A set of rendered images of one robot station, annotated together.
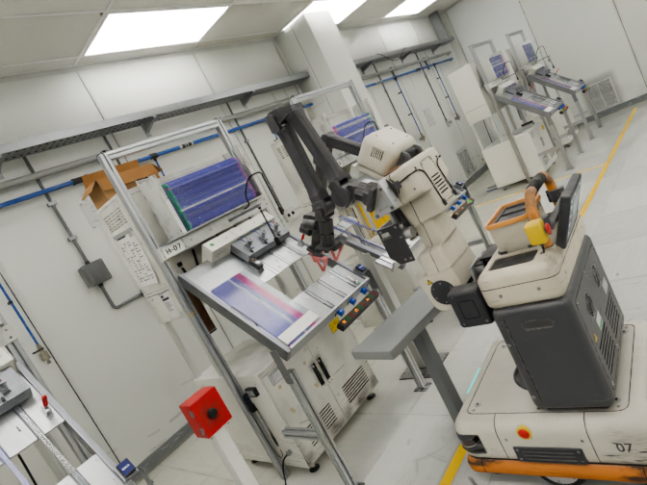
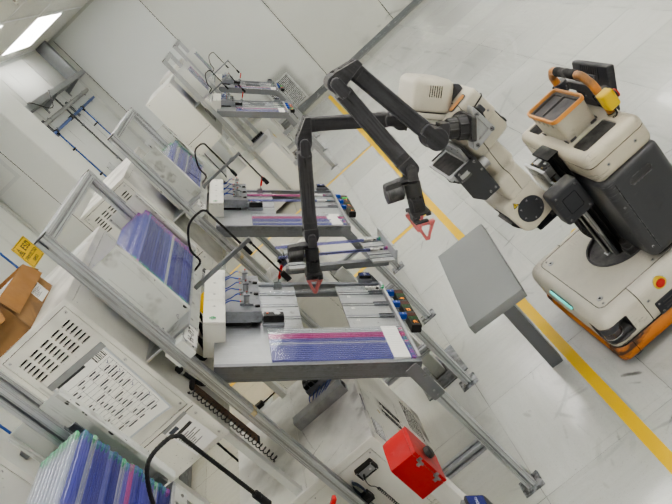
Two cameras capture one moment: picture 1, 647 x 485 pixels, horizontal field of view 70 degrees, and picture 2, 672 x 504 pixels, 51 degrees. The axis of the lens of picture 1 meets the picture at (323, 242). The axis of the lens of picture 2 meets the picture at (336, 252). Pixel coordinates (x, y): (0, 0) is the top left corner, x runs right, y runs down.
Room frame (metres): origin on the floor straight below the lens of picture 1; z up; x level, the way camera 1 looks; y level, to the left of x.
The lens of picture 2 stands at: (0.21, 1.56, 2.05)
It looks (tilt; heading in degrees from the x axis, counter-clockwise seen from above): 21 degrees down; 324
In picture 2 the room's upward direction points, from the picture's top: 45 degrees counter-clockwise
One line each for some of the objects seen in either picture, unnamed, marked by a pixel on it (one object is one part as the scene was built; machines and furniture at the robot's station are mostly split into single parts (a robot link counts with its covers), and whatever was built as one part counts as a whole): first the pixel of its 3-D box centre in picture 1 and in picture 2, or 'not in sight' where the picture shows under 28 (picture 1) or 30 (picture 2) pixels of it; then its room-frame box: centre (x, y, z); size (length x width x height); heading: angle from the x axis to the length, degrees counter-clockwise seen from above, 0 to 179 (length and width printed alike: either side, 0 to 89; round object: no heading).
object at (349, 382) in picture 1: (290, 385); (345, 474); (2.63, 0.57, 0.31); 0.70 x 0.65 x 0.62; 135
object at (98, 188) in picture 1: (142, 170); (24, 276); (2.72, 0.73, 1.82); 0.68 x 0.30 x 0.20; 135
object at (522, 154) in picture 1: (502, 113); (226, 132); (6.20, -2.94, 0.95); 1.36 x 0.82 x 1.90; 45
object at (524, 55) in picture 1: (531, 92); (226, 107); (7.21, -3.97, 0.95); 1.36 x 0.82 x 1.90; 45
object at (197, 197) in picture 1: (209, 193); (152, 263); (2.59, 0.44, 1.52); 0.51 x 0.13 x 0.27; 135
